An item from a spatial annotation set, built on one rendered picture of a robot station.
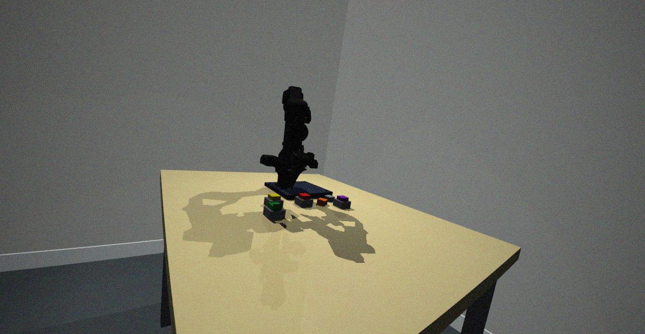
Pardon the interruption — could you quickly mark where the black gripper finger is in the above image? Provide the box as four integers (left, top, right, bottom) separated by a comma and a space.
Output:
275, 167, 288, 188
290, 166, 307, 188

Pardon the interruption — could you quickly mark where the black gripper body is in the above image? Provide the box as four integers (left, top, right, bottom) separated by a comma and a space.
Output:
260, 140, 318, 169

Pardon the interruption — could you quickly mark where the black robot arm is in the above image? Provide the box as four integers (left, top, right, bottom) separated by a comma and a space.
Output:
282, 86, 314, 187

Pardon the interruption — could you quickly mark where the green button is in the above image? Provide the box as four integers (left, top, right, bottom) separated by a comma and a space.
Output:
263, 202, 286, 220

